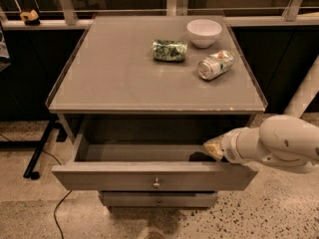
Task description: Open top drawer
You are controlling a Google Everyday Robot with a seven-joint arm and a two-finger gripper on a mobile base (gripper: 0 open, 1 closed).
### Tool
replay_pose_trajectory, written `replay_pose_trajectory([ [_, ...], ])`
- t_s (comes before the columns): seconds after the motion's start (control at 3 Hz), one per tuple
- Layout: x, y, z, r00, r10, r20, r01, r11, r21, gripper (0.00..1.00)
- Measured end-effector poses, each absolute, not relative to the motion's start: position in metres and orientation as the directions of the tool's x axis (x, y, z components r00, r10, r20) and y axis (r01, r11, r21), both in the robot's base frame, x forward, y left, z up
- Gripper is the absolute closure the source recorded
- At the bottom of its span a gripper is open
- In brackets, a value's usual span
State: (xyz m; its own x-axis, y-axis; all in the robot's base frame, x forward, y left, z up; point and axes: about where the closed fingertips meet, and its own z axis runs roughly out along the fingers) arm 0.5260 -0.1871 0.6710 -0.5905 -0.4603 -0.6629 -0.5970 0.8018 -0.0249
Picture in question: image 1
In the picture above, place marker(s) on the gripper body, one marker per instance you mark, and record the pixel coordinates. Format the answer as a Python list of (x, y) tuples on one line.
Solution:
[(229, 145)]

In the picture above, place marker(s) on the grey top drawer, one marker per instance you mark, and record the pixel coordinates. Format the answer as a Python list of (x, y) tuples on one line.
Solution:
[(149, 154)]

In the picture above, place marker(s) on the grey drawer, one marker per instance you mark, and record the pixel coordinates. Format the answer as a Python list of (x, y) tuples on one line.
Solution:
[(155, 199), (149, 154)]

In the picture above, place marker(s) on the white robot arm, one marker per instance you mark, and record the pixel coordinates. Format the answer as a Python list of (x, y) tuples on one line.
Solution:
[(282, 142)]

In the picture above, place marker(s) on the grey drawer cabinet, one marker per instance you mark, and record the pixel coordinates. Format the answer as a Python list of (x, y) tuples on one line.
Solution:
[(115, 74)]

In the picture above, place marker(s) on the grey bottom drawer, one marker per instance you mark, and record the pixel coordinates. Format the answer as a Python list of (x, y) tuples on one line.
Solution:
[(155, 199)]

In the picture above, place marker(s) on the silver soda can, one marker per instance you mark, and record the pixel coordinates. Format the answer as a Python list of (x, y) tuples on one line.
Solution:
[(215, 65)]

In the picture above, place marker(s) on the green crushed can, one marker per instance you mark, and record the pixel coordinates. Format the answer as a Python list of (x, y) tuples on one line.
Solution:
[(169, 51)]

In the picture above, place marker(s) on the white bowl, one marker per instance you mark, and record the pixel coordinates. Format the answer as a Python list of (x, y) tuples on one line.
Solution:
[(203, 33)]

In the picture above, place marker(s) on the metal window railing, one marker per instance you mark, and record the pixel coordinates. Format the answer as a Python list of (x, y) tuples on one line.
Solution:
[(237, 13)]

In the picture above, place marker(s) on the black metal table leg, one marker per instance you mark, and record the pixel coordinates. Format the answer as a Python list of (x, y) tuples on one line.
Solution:
[(38, 146)]

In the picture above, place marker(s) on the yellow black object on ledge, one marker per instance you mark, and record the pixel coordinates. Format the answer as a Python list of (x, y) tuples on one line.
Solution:
[(30, 17)]

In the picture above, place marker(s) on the white diagonal post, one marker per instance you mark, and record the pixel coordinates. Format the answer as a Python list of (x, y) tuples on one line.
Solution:
[(305, 93)]

